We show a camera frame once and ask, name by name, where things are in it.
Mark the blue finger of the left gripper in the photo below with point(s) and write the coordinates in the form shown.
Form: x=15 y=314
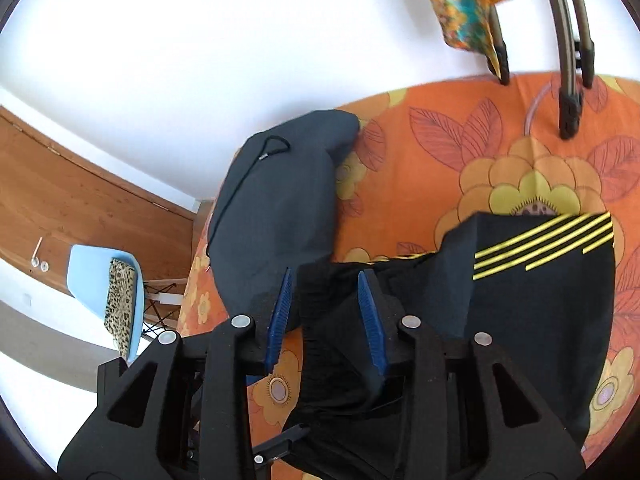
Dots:
x=279 y=446

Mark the wooden door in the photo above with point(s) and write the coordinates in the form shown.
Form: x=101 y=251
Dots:
x=52 y=199

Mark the light blue chair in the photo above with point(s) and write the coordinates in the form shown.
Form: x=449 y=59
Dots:
x=156 y=300

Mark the leopard print cushion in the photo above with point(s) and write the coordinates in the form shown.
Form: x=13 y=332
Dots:
x=120 y=305

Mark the black sport pants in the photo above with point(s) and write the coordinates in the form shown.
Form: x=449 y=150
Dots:
x=541 y=287

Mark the folded dark grey garment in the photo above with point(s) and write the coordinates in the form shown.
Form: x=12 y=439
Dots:
x=276 y=209

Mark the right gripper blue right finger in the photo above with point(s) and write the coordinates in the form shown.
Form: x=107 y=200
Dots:
x=469 y=412

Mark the silver camera tripod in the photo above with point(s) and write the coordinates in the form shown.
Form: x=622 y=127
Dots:
x=576 y=61

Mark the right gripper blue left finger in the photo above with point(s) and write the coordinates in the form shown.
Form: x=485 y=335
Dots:
x=180 y=410

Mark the orange floral bedspread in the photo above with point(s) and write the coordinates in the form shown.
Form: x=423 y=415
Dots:
x=430 y=156

